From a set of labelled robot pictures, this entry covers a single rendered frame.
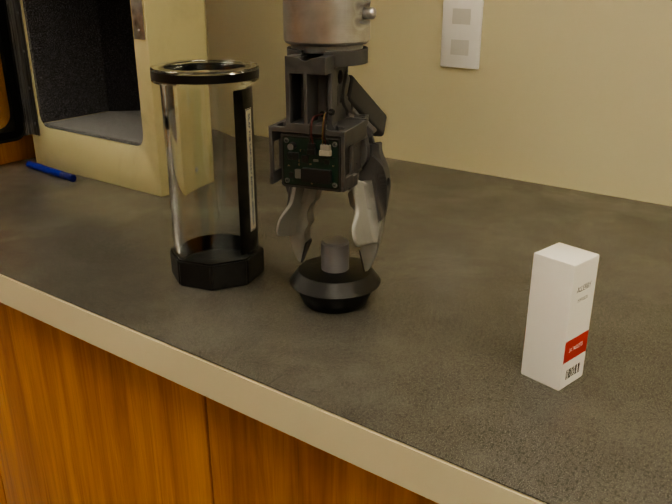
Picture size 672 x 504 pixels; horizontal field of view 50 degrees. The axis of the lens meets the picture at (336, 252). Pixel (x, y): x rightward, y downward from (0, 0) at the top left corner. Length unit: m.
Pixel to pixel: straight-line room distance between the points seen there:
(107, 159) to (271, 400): 0.67
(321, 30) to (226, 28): 0.94
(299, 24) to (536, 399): 0.36
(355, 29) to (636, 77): 0.61
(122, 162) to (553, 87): 0.67
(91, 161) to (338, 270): 0.61
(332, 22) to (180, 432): 0.43
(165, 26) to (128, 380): 0.51
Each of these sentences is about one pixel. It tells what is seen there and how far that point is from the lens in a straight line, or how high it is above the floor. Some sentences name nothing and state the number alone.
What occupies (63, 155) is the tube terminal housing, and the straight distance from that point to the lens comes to 1.28.
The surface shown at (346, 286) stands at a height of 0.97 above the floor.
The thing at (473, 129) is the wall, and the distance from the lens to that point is 1.25.
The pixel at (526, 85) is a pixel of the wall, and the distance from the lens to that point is 1.20.
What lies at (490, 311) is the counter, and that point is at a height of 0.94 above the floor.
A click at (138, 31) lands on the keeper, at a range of 1.07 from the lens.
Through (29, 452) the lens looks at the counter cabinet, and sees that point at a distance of 1.09.
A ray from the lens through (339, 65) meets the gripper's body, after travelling 0.62.
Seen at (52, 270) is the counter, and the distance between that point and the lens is 0.87.
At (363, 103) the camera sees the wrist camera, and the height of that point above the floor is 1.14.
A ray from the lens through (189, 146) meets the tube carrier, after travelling 0.73.
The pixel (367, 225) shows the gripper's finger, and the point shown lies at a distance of 0.68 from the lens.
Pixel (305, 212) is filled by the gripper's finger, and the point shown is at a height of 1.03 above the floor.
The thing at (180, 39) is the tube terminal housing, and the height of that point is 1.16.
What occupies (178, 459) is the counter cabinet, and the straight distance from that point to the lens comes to 0.81.
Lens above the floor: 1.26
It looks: 22 degrees down
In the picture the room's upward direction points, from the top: straight up
